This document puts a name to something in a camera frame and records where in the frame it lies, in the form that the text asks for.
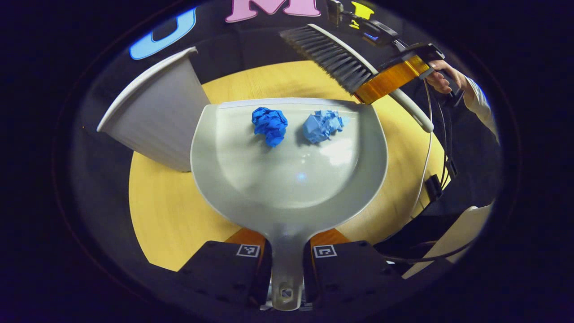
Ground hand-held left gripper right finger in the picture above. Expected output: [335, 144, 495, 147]
[303, 228, 404, 310]

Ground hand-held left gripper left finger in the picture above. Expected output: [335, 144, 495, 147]
[177, 227, 273, 310]

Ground small white broom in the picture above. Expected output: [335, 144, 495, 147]
[280, 24, 435, 133]

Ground light blue paper ball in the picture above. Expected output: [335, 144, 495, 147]
[303, 110, 349, 144]

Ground white plastic dustpan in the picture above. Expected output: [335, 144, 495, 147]
[190, 97, 389, 312]

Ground dark blue paper ball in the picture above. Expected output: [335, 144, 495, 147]
[251, 106, 288, 148]

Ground grey plastic garbage bin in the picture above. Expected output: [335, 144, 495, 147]
[96, 46, 211, 173]

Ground black backdrop cloth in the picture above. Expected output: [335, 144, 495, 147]
[67, 0, 404, 135]

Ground white cable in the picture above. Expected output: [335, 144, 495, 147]
[410, 80, 434, 217]

